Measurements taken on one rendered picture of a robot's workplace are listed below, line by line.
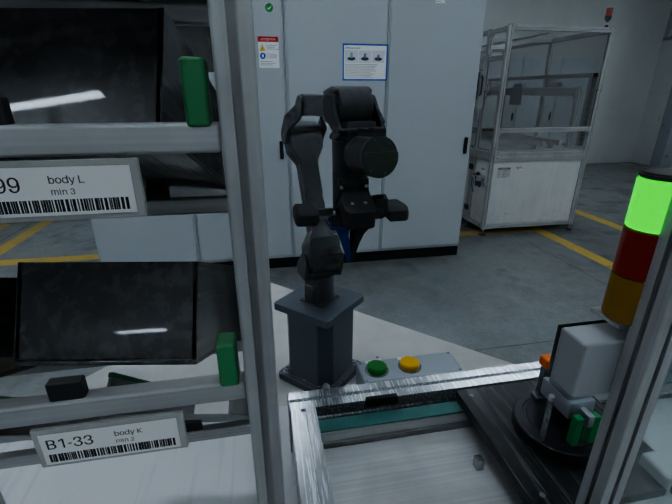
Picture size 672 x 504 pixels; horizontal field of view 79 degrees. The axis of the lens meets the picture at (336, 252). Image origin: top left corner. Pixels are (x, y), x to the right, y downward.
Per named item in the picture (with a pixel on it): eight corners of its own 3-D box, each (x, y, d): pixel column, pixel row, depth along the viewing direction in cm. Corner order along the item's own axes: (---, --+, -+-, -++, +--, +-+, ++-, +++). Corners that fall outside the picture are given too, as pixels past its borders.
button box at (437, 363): (355, 384, 87) (356, 360, 85) (446, 373, 91) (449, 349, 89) (363, 408, 81) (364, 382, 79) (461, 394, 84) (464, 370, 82)
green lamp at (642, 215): (612, 221, 42) (624, 174, 40) (652, 219, 43) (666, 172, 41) (655, 237, 38) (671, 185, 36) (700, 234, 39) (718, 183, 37)
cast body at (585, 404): (539, 391, 67) (547, 356, 65) (562, 388, 68) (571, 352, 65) (576, 430, 59) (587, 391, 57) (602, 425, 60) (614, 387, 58)
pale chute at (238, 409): (190, 422, 66) (193, 393, 68) (271, 421, 66) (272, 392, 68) (98, 418, 40) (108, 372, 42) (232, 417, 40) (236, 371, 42)
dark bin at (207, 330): (169, 322, 57) (170, 269, 57) (263, 321, 57) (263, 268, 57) (12, 366, 29) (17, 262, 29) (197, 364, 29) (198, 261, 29)
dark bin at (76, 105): (150, 211, 51) (152, 153, 51) (255, 211, 51) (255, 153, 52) (-70, 132, 23) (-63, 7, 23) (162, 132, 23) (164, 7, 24)
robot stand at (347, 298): (315, 347, 107) (313, 278, 99) (362, 367, 99) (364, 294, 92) (277, 377, 96) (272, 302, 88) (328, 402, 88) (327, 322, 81)
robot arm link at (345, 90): (281, 143, 86) (278, 89, 82) (318, 141, 89) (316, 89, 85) (331, 161, 61) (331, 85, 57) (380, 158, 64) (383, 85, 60)
